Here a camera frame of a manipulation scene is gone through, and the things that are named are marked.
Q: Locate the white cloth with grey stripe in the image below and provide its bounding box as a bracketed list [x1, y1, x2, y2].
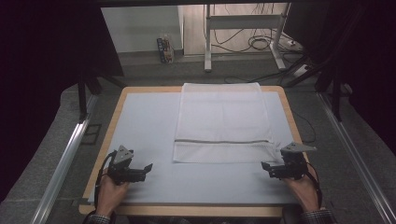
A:
[172, 81, 282, 164]

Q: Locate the black flat floor frame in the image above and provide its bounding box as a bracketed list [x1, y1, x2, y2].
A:
[79, 123, 103, 146]

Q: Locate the tangle of black floor cables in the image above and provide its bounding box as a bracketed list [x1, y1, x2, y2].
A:
[210, 27, 283, 54]

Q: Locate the thin black floor cable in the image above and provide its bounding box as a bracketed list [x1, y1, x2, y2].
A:
[291, 110, 318, 145]

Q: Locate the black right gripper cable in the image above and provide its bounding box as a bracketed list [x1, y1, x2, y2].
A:
[305, 161, 324, 209]

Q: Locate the person's left hand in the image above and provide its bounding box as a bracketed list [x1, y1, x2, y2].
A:
[95, 169, 131, 217]

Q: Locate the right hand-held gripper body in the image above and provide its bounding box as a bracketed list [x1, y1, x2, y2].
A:
[279, 141, 318, 181]

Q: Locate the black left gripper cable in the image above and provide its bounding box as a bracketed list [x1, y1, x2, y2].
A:
[93, 151, 119, 217]

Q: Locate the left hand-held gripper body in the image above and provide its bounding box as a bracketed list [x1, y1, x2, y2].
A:
[106, 144, 140, 187]

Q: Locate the wooden-framed white work board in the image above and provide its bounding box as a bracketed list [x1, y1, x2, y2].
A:
[87, 91, 303, 207]

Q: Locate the white power strip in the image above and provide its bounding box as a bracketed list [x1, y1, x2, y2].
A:
[292, 63, 311, 78]

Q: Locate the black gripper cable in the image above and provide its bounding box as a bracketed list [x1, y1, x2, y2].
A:
[305, 161, 324, 209]
[93, 151, 119, 217]

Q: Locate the dark curtain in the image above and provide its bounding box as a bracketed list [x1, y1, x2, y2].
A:
[0, 0, 126, 203]
[282, 0, 396, 157]

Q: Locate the person's right hand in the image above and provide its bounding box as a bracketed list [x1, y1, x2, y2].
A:
[283, 167, 320, 213]

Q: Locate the long black floor cable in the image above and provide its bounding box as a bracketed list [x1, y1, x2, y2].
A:
[223, 69, 295, 86]

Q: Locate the black metal stand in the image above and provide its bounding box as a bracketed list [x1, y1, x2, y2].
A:
[77, 73, 103, 123]
[313, 69, 344, 123]

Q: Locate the aluminium rail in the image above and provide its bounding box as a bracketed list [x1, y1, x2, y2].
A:
[317, 92, 396, 224]
[30, 93, 100, 224]

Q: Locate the white metal desk frame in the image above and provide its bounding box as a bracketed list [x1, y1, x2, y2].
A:
[203, 3, 292, 74]

